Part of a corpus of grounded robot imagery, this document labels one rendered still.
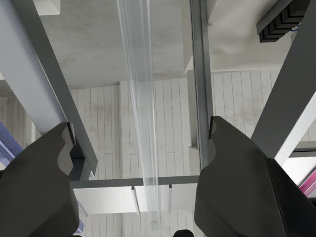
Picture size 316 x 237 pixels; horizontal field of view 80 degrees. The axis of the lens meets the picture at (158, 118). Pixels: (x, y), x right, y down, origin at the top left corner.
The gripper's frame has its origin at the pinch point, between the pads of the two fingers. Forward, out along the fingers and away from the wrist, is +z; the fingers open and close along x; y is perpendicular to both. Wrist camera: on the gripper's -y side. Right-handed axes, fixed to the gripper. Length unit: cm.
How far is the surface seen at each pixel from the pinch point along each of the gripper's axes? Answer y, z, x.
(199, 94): 13.0, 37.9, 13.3
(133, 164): 204, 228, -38
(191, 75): 20, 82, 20
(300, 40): -3.3, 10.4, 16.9
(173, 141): 177, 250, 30
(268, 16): -5, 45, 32
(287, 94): 2.6, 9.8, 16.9
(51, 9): -7.0, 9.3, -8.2
